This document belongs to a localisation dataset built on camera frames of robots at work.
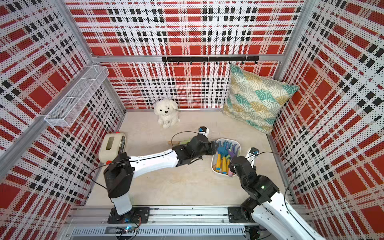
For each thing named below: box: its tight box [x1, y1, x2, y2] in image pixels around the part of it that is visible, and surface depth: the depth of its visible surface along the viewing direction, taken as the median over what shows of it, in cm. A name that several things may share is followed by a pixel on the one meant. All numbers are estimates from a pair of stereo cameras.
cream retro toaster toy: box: [98, 131, 127, 165], surface depth 90 cm
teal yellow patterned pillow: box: [222, 64, 300, 134], surface depth 92 cm
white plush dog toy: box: [153, 99, 181, 129], surface depth 101 cm
